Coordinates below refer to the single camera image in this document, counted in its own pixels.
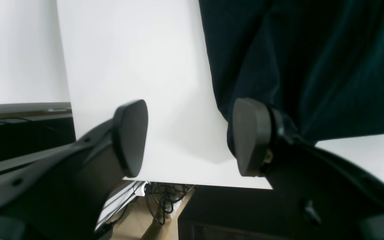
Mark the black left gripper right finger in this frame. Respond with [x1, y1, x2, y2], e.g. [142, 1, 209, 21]
[232, 98, 384, 240]

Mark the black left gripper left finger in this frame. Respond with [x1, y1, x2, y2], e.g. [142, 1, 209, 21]
[0, 100, 148, 240]

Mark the black T-shirt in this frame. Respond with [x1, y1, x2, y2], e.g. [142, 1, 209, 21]
[199, 0, 384, 154]

